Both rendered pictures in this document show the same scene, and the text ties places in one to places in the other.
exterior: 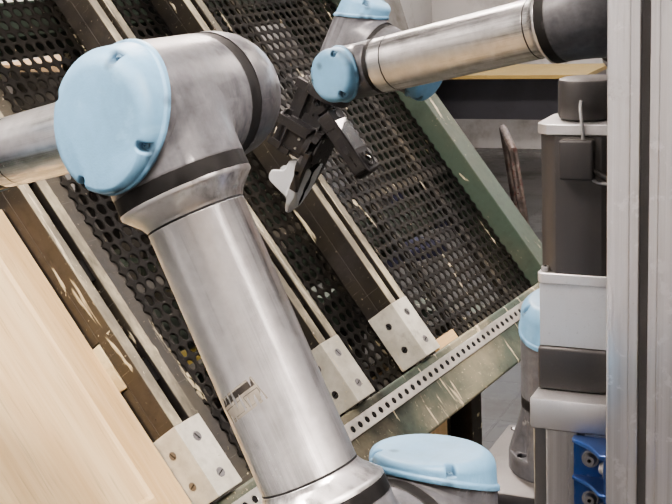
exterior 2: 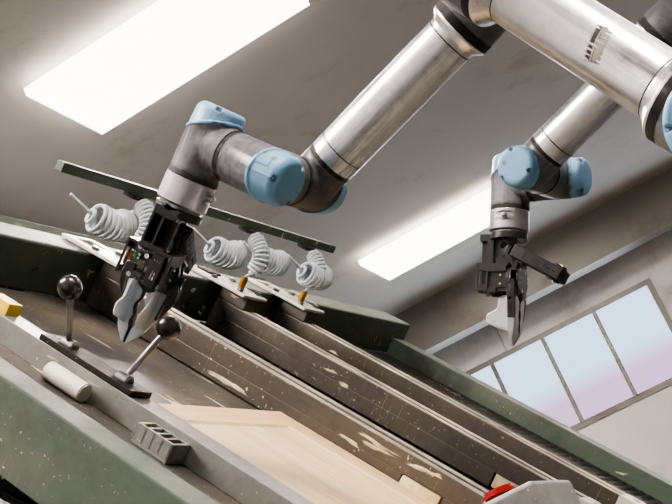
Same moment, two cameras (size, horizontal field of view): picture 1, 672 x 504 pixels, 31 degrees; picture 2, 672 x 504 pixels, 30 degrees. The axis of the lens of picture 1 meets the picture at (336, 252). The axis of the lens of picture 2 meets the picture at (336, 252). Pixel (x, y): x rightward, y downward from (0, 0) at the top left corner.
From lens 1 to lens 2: 1.20 m
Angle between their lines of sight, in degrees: 36
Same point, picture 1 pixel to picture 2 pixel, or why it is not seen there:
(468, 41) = not seen: hidden behind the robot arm
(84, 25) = (276, 350)
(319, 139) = (516, 266)
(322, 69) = (507, 163)
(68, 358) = (383, 482)
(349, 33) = not seen: hidden behind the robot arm
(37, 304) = (340, 454)
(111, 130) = not seen: outside the picture
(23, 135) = (351, 113)
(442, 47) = (589, 94)
